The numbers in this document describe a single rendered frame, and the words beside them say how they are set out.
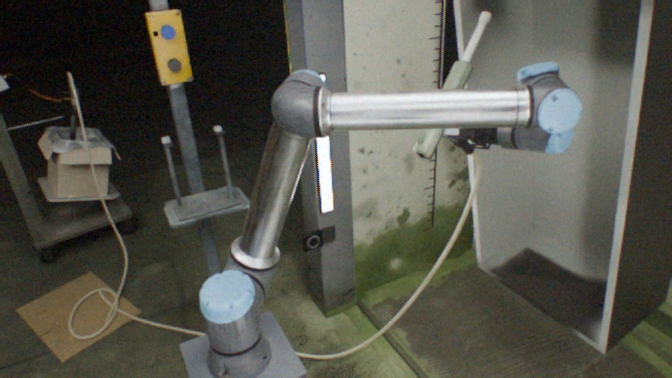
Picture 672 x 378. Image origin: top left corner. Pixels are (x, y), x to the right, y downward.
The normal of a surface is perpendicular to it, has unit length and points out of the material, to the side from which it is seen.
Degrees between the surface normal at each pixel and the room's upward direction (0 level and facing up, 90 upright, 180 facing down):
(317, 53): 90
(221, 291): 5
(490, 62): 90
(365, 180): 90
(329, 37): 90
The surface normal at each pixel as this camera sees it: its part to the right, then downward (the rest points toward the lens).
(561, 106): -0.04, 0.46
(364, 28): 0.47, 0.39
